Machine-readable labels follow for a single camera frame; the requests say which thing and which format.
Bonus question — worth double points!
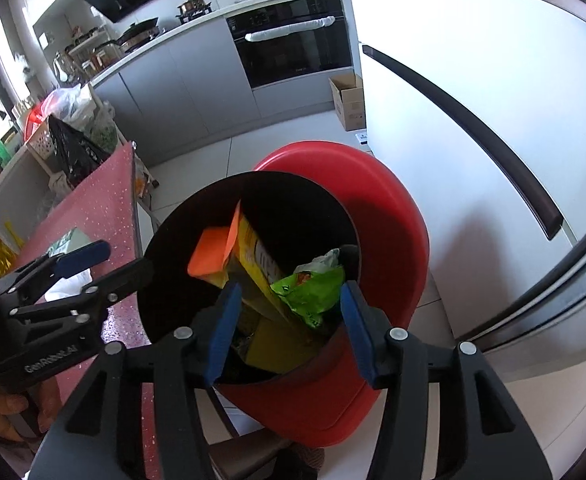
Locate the orange yellow snack packet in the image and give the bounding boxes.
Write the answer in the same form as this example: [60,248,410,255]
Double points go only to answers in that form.
[187,199,320,332]

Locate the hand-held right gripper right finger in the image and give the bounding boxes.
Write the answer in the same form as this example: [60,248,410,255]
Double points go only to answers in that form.
[340,280,554,480]

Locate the gold foil bag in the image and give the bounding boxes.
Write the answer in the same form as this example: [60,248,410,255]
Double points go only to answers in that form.
[0,219,24,281]

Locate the steel pot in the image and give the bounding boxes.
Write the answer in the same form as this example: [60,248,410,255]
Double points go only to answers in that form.
[176,0,214,19]

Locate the black trash bin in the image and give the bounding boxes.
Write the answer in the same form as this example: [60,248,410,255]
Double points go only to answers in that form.
[136,171,362,387]

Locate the green white carton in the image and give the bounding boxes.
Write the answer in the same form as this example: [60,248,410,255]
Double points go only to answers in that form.
[45,227,92,256]

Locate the white plastic wrapper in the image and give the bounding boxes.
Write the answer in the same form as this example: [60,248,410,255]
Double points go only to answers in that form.
[292,248,342,276]

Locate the glass pitcher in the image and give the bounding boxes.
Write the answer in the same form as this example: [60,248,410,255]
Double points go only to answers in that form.
[52,49,74,84]

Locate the white refrigerator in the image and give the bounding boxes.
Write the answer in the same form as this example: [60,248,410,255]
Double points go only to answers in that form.
[345,0,586,357]

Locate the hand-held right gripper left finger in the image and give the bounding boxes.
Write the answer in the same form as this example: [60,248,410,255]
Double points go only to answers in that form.
[30,280,244,480]

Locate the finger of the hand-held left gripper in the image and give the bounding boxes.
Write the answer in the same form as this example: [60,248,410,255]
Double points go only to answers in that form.
[0,240,112,302]
[7,258,154,330]

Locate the black wok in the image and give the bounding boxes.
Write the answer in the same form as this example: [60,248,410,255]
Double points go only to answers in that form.
[116,17,160,44]

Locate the white tissue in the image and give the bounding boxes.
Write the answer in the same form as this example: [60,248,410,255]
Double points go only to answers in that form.
[45,267,94,302]

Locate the red plastic trash bin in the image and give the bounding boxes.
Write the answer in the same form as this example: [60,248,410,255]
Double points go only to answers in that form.
[215,141,432,449]

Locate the person's left hand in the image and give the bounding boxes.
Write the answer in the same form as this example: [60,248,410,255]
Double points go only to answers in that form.
[0,382,65,445]

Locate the black plastic bag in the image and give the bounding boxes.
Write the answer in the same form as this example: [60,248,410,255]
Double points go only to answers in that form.
[48,115,112,189]

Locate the green plastic bag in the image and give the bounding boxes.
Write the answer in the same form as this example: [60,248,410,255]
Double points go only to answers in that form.
[270,264,347,330]

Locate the spice rack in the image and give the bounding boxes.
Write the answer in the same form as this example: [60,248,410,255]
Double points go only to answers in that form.
[68,29,124,76]

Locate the red plastic bag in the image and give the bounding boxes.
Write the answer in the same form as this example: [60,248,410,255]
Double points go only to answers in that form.
[22,104,49,144]

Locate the cardboard box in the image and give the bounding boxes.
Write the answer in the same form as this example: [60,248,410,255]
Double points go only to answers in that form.
[328,72,367,133]

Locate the grey base cabinets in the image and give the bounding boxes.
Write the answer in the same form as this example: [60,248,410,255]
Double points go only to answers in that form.
[92,14,264,167]

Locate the black built-in oven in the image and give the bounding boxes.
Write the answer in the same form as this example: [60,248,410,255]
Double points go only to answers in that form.
[225,0,355,90]

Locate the white plastic bag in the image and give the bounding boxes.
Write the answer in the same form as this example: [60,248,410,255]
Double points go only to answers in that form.
[40,84,97,131]

